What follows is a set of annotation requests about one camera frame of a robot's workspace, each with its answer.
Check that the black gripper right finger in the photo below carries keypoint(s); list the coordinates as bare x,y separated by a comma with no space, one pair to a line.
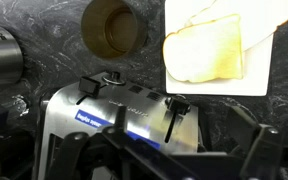
265,146

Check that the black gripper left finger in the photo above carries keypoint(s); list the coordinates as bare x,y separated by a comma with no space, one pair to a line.
112,148

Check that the silver metal toaster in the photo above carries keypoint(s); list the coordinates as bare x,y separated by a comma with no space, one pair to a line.
168,123

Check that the white square plate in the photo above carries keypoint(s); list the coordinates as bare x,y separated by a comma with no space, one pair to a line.
257,59

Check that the toasted bread slice front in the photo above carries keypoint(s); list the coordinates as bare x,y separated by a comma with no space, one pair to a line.
205,51

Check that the toasted bread slice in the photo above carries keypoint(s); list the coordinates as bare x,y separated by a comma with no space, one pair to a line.
258,18
205,51

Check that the brown plastic cup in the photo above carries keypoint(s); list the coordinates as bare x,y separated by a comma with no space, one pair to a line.
112,28

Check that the toasted bread slice back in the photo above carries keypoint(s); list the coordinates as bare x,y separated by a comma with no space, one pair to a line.
258,18

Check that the shiny metal cylinder container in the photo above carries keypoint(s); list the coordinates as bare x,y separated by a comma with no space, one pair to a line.
11,58

